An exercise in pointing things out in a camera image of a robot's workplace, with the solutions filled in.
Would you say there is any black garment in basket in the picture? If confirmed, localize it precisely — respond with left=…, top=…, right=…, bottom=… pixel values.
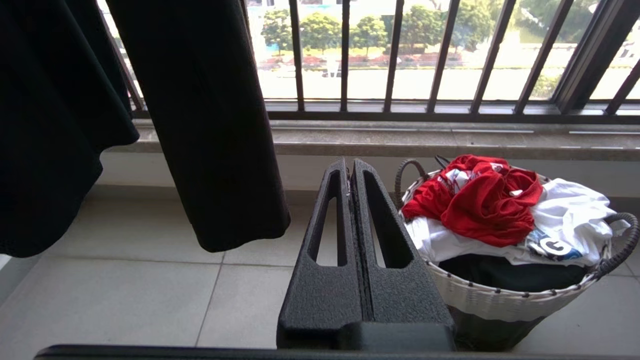
left=438, top=253, right=589, bottom=293

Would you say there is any white printed garment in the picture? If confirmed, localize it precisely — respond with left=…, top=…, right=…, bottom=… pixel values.
left=404, top=167, right=631, bottom=268

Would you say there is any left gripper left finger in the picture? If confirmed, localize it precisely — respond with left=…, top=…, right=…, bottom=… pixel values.
left=276, top=157, right=363, bottom=350

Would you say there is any black hanging garment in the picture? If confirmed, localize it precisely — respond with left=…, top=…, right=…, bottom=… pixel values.
left=0, top=0, right=292, bottom=259

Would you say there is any dark metal window railing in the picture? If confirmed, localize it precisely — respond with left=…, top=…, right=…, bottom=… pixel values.
left=97, top=0, right=640, bottom=125

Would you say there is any stone window sill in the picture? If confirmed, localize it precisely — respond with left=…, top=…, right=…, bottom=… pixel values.
left=105, top=119, right=640, bottom=162

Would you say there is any white woven laundry basket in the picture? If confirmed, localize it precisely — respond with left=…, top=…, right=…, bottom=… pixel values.
left=394, top=155, right=640, bottom=351

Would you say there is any red garment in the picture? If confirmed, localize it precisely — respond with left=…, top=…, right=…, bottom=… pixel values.
left=401, top=154, right=544, bottom=248

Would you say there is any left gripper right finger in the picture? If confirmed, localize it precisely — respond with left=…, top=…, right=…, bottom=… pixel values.
left=351, top=158, right=456, bottom=351

